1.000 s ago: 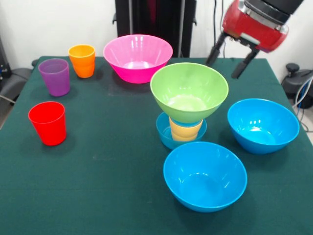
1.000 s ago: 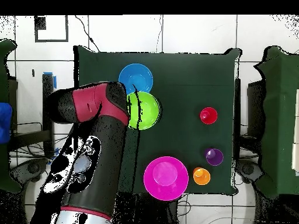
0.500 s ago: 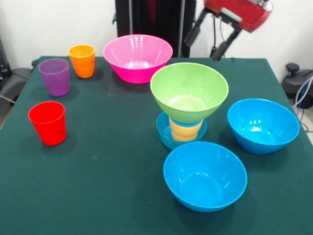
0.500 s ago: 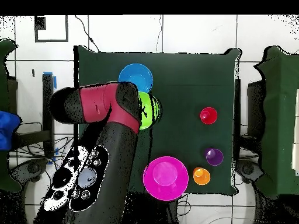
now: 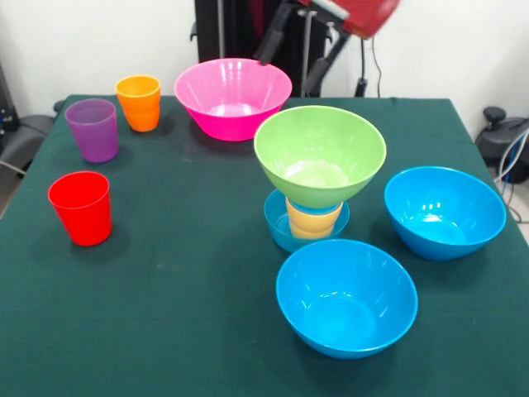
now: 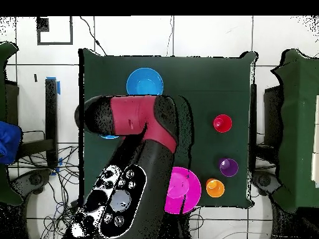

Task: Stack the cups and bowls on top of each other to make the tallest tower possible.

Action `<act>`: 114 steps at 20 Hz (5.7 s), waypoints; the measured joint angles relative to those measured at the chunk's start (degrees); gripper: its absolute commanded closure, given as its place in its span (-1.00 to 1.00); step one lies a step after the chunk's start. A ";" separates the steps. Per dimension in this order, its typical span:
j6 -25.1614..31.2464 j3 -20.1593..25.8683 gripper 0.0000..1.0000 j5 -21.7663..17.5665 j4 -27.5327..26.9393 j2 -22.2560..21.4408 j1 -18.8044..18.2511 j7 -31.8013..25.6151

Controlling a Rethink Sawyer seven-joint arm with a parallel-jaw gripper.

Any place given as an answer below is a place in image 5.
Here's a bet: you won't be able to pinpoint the pink bowl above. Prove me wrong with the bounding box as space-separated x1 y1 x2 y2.
173 57 293 142

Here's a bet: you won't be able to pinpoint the yellow cup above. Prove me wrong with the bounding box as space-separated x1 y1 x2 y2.
285 197 344 240

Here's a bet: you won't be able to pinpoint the red cup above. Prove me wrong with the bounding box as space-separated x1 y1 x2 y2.
47 170 113 247

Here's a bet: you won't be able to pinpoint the purple cup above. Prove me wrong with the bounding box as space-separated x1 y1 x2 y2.
64 98 120 164

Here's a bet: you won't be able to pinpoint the blue and white cables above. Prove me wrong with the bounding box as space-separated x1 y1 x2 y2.
493 126 529 222

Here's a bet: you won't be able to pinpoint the blue cup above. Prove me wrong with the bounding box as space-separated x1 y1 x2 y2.
288 203 342 216

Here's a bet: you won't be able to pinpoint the orange cup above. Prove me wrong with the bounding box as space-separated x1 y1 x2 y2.
114 74 162 133

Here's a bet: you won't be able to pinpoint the black chair base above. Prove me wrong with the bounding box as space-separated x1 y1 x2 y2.
474 106 529 185

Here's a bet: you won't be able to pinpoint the small blue bowl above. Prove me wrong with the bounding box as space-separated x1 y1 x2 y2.
263 189 350 253

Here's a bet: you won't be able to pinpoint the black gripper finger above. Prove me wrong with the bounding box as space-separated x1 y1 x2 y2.
252 2 295 67
303 32 353 94

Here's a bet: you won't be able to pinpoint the dark green tablecloth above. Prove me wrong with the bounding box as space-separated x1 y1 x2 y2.
0 93 529 397

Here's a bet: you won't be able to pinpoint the green bowl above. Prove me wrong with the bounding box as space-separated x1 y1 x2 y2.
253 105 388 209

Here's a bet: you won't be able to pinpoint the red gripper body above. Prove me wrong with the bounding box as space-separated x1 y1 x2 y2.
297 0 404 41

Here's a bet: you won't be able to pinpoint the large blue bowl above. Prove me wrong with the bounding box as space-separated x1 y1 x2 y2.
275 238 419 360
384 165 508 261

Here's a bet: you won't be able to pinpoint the black wall cable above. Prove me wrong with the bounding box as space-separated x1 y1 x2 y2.
354 36 398 100

